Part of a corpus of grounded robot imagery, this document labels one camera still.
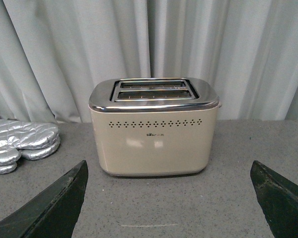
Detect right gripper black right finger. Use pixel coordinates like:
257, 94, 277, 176
250, 161, 298, 238

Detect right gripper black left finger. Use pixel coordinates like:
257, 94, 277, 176
0, 160, 88, 238

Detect beige two-slot toaster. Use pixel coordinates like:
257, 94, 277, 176
89, 77, 221, 177

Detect lower silver quilted oven mitt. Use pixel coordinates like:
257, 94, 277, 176
0, 137, 61, 175

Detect silver quilted oven mitt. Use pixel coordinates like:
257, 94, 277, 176
0, 137, 61, 175
0, 119, 60, 165

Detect upper silver quilted oven mitt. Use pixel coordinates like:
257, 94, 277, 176
0, 119, 60, 165

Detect grey-white curtain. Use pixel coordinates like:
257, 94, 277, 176
0, 0, 298, 122

